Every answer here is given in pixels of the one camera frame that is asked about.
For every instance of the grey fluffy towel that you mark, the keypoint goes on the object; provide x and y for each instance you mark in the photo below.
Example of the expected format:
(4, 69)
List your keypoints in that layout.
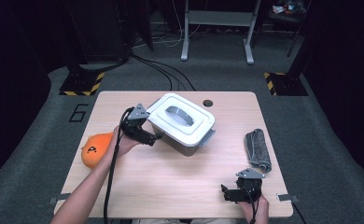
(258, 149)

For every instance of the black cabinet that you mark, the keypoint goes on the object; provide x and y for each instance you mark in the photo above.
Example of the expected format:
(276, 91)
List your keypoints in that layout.
(99, 31)

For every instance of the person's right hand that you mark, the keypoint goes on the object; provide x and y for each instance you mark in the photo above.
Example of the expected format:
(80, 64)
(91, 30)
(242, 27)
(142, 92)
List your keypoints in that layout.
(261, 211)

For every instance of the grey plastic storage box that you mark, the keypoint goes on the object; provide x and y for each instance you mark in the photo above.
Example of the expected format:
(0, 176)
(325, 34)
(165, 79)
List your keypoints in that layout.
(178, 146)

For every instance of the black metal rack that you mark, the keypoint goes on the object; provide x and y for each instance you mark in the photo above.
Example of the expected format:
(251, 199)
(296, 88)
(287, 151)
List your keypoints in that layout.
(276, 19)

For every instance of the orange plush toy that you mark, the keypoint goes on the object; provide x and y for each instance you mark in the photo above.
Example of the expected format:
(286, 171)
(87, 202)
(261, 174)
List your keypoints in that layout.
(93, 155)

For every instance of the pile of colourful packets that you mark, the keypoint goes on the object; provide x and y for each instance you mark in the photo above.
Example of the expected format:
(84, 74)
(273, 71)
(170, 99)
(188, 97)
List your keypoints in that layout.
(284, 7)

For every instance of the white lidded plastic bin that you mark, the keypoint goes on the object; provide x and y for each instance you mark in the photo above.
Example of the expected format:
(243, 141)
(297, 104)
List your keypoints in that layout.
(198, 130)

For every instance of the black upright panel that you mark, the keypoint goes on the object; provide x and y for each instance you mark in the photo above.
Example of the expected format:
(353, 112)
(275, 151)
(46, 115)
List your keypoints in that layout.
(144, 25)

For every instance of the person's left hand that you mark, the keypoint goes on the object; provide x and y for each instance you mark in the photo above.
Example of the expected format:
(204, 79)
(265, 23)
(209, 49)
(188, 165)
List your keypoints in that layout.
(124, 144)

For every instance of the grey tape strip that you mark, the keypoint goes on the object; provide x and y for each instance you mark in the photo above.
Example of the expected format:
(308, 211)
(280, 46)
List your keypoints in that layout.
(60, 197)
(286, 197)

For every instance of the white metal table frame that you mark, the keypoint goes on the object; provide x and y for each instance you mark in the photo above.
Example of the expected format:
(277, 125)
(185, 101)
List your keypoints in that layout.
(220, 18)

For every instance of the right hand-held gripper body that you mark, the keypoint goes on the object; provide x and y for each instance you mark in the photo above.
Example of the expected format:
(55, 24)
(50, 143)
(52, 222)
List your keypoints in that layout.
(251, 188)

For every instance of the black striped stand base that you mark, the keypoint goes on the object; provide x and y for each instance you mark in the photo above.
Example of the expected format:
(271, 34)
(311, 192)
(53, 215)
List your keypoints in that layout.
(77, 82)
(287, 84)

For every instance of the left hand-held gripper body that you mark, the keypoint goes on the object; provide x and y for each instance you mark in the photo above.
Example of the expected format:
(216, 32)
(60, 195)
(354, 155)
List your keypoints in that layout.
(135, 126)

